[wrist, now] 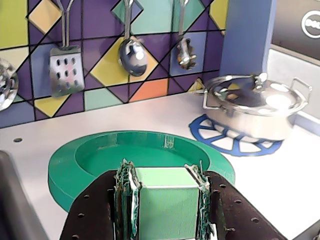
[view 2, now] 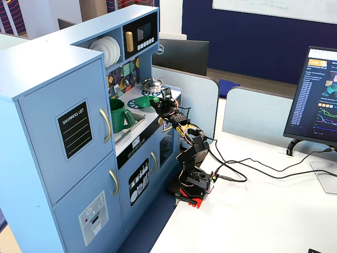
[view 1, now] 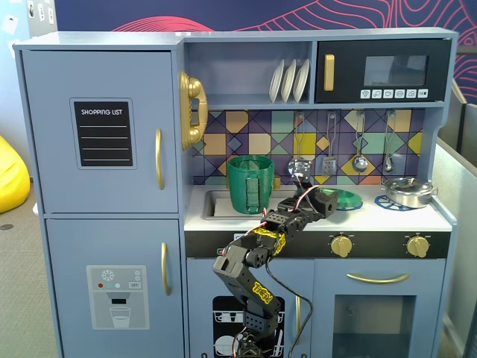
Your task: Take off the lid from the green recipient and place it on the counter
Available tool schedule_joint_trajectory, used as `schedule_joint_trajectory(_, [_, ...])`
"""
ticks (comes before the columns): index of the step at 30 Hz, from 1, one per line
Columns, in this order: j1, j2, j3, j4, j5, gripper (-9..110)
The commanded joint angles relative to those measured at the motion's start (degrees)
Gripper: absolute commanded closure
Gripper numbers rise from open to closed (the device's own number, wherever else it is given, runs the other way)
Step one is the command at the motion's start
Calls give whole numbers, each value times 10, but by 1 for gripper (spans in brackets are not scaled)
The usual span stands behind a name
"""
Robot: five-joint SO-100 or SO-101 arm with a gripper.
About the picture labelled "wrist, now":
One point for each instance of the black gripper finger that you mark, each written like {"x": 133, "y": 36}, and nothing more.
{"x": 95, "y": 212}
{"x": 230, "y": 215}

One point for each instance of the steel pot lid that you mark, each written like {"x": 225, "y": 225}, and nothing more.
{"x": 262, "y": 97}

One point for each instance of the steel toy pot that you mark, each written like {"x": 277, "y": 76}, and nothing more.
{"x": 250, "y": 125}

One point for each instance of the blue burner print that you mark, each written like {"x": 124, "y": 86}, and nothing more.
{"x": 200, "y": 125}

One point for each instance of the metal slotted spatula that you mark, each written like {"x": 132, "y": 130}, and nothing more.
{"x": 66, "y": 72}

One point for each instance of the metal skimmer spoon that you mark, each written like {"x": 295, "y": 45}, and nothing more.
{"x": 6, "y": 85}

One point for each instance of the grey office partition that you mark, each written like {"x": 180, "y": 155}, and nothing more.
{"x": 287, "y": 67}

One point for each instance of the metal ladle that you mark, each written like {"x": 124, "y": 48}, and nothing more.
{"x": 133, "y": 57}

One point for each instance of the small metal spoon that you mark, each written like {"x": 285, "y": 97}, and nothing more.
{"x": 185, "y": 55}

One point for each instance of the blue toy kitchen unit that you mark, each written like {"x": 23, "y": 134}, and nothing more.
{"x": 245, "y": 37}

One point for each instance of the black Dell monitor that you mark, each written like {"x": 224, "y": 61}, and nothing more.
{"x": 295, "y": 32}

